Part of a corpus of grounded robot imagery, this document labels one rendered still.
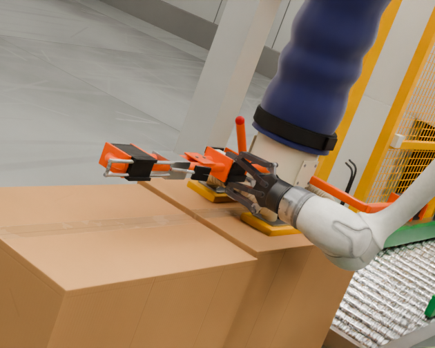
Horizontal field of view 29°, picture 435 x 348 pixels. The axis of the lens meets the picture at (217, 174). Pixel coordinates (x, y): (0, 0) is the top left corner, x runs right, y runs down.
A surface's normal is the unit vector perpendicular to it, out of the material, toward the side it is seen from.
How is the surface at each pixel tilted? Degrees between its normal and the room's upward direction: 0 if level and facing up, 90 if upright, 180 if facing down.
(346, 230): 64
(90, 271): 0
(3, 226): 0
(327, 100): 74
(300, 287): 90
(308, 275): 90
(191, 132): 90
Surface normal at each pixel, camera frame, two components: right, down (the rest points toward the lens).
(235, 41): -0.58, 0.01
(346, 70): 0.55, 0.07
